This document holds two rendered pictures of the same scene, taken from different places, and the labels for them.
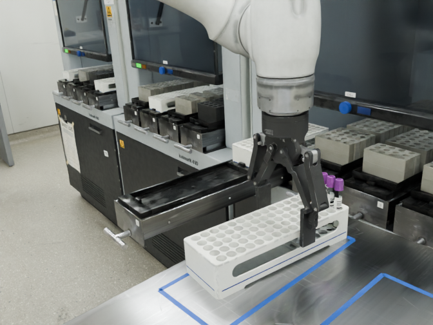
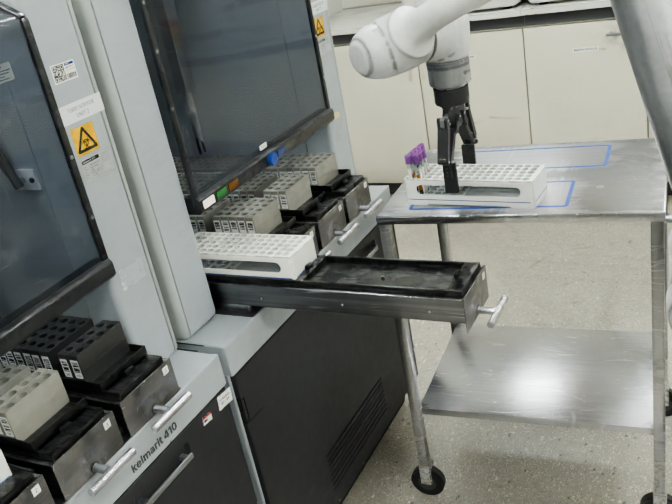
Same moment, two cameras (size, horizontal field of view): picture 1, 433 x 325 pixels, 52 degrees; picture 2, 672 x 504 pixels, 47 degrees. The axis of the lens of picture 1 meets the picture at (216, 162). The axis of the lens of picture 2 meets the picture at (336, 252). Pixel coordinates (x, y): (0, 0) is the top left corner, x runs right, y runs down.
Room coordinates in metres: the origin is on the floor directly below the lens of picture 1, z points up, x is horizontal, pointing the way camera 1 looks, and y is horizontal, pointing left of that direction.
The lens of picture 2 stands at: (1.59, 1.27, 1.48)
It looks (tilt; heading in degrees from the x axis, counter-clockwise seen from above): 24 degrees down; 247
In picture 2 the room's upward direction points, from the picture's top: 11 degrees counter-clockwise
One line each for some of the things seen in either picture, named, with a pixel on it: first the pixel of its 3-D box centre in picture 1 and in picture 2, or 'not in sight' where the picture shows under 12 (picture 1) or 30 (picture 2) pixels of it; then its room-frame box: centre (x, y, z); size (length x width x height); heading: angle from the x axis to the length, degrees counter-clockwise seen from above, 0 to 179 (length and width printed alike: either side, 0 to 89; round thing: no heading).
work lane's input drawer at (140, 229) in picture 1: (234, 180); (323, 284); (1.09, -0.05, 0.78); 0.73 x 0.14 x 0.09; 127
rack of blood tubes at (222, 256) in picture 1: (270, 237); (474, 184); (0.67, -0.09, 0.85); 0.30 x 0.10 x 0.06; 123
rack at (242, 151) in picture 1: (281, 146); (244, 256); (1.20, -0.19, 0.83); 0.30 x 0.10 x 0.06; 127
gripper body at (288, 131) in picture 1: (285, 137); (452, 106); (0.69, -0.11, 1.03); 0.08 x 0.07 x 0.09; 33
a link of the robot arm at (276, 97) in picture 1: (285, 93); (449, 72); (0.69, -0.11, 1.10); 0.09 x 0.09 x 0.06
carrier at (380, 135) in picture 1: (364, 138); (216, 218); (1.18, -0.42, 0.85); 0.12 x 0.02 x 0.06; 37
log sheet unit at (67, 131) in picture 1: (67, 144); not in sight; (2.57, 0.90, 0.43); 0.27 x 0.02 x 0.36; 37
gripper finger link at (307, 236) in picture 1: (307, 226); (469, 159); (0.64, -0.15, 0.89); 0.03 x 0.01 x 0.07; 123
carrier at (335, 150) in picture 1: (333, 149); (264, 219); (1.10, -0.31, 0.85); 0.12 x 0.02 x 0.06; 37
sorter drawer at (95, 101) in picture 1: (149, 89); not in sight; (2.37, 0.34, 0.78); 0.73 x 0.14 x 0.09; 127
